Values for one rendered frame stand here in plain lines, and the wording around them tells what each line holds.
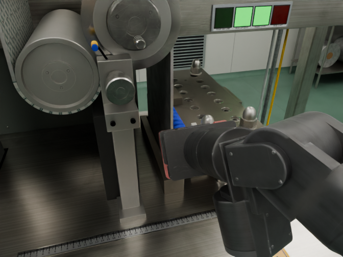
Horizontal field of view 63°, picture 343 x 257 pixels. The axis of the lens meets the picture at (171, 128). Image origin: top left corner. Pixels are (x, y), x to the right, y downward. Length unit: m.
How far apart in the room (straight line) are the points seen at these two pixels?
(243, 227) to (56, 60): 0.35
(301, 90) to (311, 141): 1.12
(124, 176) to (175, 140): 0.18
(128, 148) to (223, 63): 3.21
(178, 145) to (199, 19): 0.52
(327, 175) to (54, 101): 0.40
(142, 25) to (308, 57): 0.95
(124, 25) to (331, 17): 0.78
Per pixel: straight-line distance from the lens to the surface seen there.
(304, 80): 1.33
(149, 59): 0.46
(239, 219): 0.29
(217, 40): 3.51
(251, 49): 3.76
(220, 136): 0.27
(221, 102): 0.70
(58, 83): 0.47
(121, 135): 0.46
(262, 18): 0.91
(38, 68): 0.47
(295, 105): 1.37
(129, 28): 0.43
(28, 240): 0.59
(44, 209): 0.64
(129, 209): 0.57
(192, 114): 0.63
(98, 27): 0.44
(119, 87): 0.38
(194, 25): 0.83
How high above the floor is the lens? 1.33
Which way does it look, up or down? 32 degrees down
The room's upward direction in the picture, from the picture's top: straight up
